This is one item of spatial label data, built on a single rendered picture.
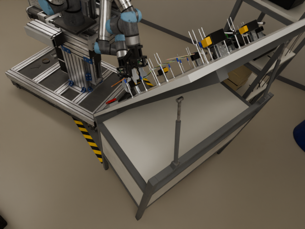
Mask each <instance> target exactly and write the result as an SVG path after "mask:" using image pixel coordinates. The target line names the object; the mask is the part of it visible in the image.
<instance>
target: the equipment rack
mask: <svg viewBox="0 0 305 229"><path fill-rule="evenodd" d="M243 1H244V2H246V3H247V4H249V5H251V6H253V7H255V8H256V9H258V10H260V11H261V14H260V15H259V17H258V19H257V22H258V23H260V22H261V21H262V19H263V18H264V16H265V14H267V15H269V16H270V17H272V18H274V19H276V20H277V21H279V22H281V23H283V24H285V25H286V26H288V25H290V24H293V23H294V22H297V21H299V20H301V19H303V18H305V1H304V3H303V4H301V5H298V6H296V7H294V8H292V9H289V10H286V9H284V8H283V7H281V6H279V5H277V4H275V3H273V2H271V1H269V0H236V3H235V5H234V7H233V9H232V12H231V14H230V16H229V18H228V21H229V24H230V27H231V25H232V22H233V21H234V19H235V17H236V15H237V12H238V10H239V8H240V6H241V4H242V2H243ZM255 1H256V2H255ZM259 3H260V4H259ZM270 9H271V10H270ZM275 12H276V13H275ZM279 14H280V15H279ZM284 17H285V18H284ZM230 18H231V19H230ZM286 18H287V19H286ZM231 20H232V22H231ZM290 20H291V21H290ZM229 24H228V22H227V23H226V25H225V27H224V32H226V31H228V30H229V29H230V27H229ZM292 39H293V38H292ZM292 39H290V40H289V42H288V43H287V45H288V44H289V43H290V42H291V41H292ZM287 45H286V47H287ZM304 45H305V38H304V39H303V40H302V41H301V42H300V44H299V45H298V46H297V47H296V49H295V50H294V51H293V52H292V51H291V52H290V50H289V49H287V48H285V50H284V52H283V55H282V57H281V62H280V64H279V66H280V65H282V66H281V67H280V68H279V69H278V71H277V72H276V74H275V76H274V79H273V81H272V83H273V82H274V80H275V79H276V78H277V77H278V76H279V74H280V73H281V72H282V71H283V70H284V68H285V67H286V66H287V65H288V64H289V63H290V62H291V61H292V59H293V58H294V57H295V56H296V55H297V53H298V52H299V51H300V50H301V49H302V47H303V46H304ZM283 46H284V43H283V44H281V45H279V46H278V47H277V48H276V49H275V50H274V51H272V52H270V53H268V54H266V55H265V56H262V57H261V58H259V59H257V60H255V61H254V60H251V61H249V63H250V64H249V63H248V62H247V63H245V64H244V66H245V67H247V68H248V69H250V70H251V71H252V72H254V73H255V74H257V76H256V75H255V74H253V73H252V74H251V75H250V76H249V78H248V81H247V82H246V83H245V84H244V85H243V86H242V87H241V88H239V89H238V90H237V91H236V92H237V93H238V94H239V95H240V96H241V97H243V98H244V99H245V100H246V101H249V100H251V99H252V98H253V97H255V96H256V95H257V96H256V97H255V98H254V100H253V101H252V102H251V105H253V104H254V103H255V102H256V101H257V100H258V99H259V98H260V97H261V96H262V95H263V93H264V92H265V89H266V87H267V84H268V83H267V84H266V83H265V82H264V81H262V78H263V77H264V75H266V74H268V73H269V72H271V71H272V70H273V69H274V66H275V64H276V61H277V59H278V58H279V56H280V53H281V51H282V48H283ZM288 50H289V52H290V53H289V52H288V53H287V51H288ZM273 52H274V53H273ZM286 53H287V55H286ZM285 55H286V56H285ZM268 56H270V57H271V58H270V57H268ZM256 68H257V69H256ZM259 70H260V71H259ZM261 81H262V82H261ZM259 82H261V84H260V87H258V86H259V84H258V83H259ZM264 83H265V84H264ZM263 84H264V86H263V87H262V85H263ZM249 85H250V86H249ZM257 88H258V89H257ZM252 91H253V92H252Z"/></svg>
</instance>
